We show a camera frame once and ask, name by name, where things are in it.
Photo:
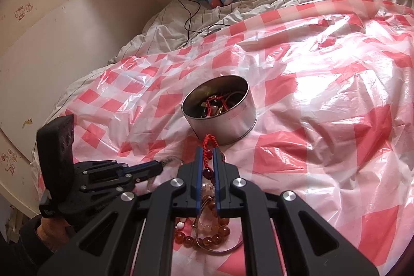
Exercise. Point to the red checked plastic sheet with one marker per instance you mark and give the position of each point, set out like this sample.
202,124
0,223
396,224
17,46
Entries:
323,101

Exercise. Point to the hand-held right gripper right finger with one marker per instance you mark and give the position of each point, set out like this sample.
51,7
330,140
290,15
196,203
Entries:
217,172

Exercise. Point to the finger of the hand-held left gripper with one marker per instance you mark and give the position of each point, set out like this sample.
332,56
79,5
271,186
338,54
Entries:
145,166
145,177

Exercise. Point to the silver bangle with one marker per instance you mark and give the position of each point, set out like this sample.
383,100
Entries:
173,161

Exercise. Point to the person's left hand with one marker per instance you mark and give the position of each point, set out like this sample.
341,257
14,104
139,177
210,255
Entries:
48,230

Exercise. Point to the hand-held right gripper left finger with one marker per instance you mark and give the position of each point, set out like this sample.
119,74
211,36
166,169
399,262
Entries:
198,172

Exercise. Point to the person's left forearm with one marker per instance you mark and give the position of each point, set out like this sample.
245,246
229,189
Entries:
22,250

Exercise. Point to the round metal tin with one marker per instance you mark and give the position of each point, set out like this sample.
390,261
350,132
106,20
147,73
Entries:
226,127

